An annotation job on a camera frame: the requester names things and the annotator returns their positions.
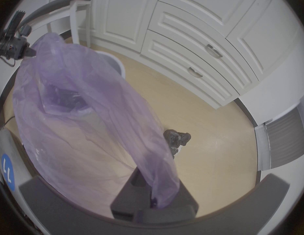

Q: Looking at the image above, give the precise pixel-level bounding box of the black cable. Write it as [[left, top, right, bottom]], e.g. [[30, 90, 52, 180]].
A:
[[3, 115, 16, 128]]

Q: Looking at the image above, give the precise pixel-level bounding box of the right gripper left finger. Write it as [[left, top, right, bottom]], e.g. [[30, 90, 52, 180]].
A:
[[110, 167, 153, 222]]

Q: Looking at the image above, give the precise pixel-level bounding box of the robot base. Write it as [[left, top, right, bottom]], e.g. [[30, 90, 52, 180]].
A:
[[0, 128, 35, 220]]

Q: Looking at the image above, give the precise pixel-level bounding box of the white trash bin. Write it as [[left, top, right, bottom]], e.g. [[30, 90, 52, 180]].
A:
[[39, 50, 127, 119]]

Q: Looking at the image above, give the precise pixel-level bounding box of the dark grey white chair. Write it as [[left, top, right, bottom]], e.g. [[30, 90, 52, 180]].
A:
[[18, 0, 96, 49]]

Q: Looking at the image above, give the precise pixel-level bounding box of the purple plastic bag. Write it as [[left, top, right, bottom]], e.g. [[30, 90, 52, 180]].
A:
[[12, 32, 180, 209]]

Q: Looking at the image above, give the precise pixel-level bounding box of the black plastic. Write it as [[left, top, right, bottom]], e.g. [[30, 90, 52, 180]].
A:
[[163, 129, 192, 160]]

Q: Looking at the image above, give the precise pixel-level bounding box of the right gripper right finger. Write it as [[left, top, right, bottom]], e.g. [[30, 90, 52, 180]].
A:
[[170, 181, 199, 214]]

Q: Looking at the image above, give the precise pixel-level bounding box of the white wardrobe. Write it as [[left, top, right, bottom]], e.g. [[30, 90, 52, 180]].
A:
[[76, 0, 304, 110]]

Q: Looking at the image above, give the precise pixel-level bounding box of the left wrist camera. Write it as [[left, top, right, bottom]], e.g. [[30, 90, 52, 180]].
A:
[[18, 25, 32, 37]]

